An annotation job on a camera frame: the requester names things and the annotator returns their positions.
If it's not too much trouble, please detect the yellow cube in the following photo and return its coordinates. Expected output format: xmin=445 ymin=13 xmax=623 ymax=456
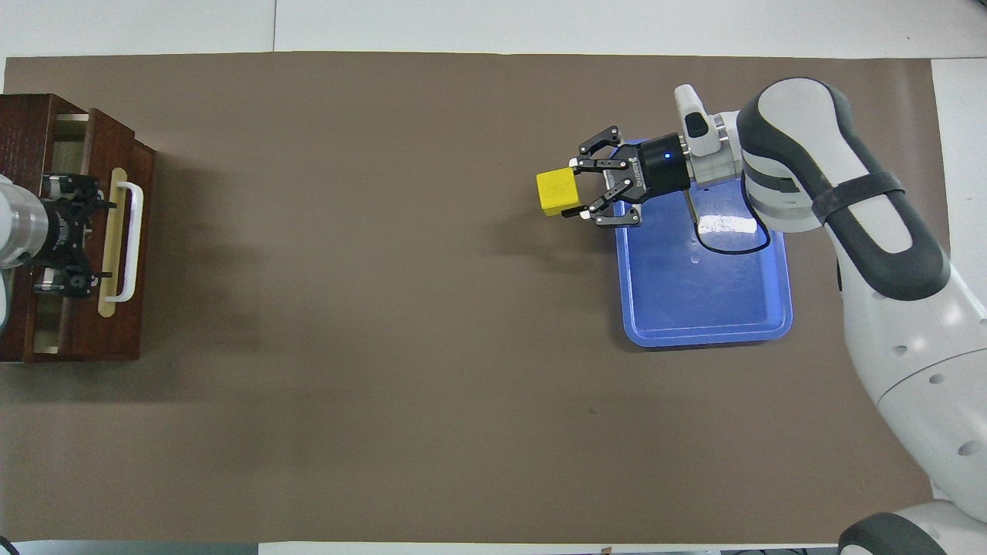
xmin=536 ymin=167 xmax=584 ymax=217

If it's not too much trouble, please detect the blue plastic tray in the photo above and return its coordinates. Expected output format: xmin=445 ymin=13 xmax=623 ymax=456
xmin=615 ymin=139 xmax=794 ymax=348

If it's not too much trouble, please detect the dark wooden drawer cabinet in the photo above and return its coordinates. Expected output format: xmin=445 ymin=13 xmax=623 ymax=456
xmin=0 ymin=92 xmax=97 ymax=365

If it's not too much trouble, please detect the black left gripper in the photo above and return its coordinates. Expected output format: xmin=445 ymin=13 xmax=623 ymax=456
xmin=33 ymin=173 xmax=118 ymax=299

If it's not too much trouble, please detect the grey strap on right arm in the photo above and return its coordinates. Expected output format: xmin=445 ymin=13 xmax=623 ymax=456
xmin=808 ymin=171 xmax=904 ymax=226

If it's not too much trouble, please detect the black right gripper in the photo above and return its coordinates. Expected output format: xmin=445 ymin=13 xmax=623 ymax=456
xmin=561 ymin=125 xmax=693 ymax=230

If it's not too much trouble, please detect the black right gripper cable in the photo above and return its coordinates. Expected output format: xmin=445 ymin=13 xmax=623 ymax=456
xmin=682 ymin=173 xmax=772 ymax=256

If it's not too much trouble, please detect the white drawer handle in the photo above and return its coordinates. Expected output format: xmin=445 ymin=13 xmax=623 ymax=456
xmin=104 ymin=182 xmax=145 ymax=303

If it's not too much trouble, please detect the brown paper table mat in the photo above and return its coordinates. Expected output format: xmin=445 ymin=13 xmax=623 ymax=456
xmin=0 ymin=51 xmax=979 ymax=545

